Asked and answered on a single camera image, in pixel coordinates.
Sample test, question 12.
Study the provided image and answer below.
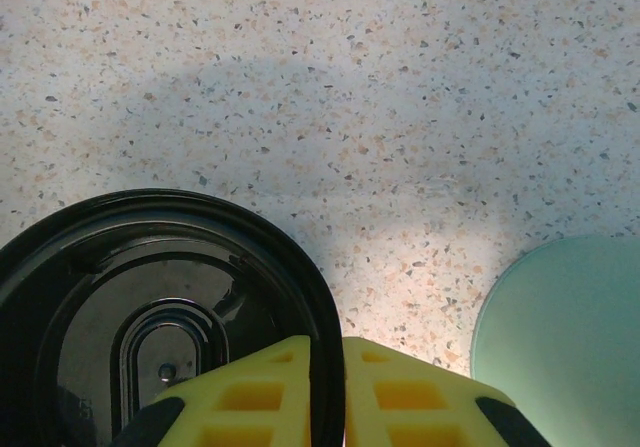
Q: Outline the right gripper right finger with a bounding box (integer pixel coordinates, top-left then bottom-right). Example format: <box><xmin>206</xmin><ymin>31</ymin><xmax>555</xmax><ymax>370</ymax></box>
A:
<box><xmin>342</xmin><ymin>335</ymin><xmax>551</xmax><ymax>447</ymax></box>

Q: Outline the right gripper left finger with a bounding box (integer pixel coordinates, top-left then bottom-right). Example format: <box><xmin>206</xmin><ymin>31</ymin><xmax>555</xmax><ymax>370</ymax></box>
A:
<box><xmin>113</xmin><ymin>335</ymin><xmax>314</xmax><ymax>447</ymax></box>

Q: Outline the mint green straw holder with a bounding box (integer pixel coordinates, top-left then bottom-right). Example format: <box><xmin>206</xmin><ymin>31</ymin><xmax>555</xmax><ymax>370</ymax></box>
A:
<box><xmin>471</xmin><ymin>234</ymin><xmax>640</xmax><ymax>447</ymax></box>

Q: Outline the black coffee cup lid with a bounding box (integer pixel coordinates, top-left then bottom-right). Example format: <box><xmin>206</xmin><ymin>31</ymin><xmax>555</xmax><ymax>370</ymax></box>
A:
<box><xmin>0</xmin><ymin>188</ymin><xmax>347</xmax><ymax>447</ymax></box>

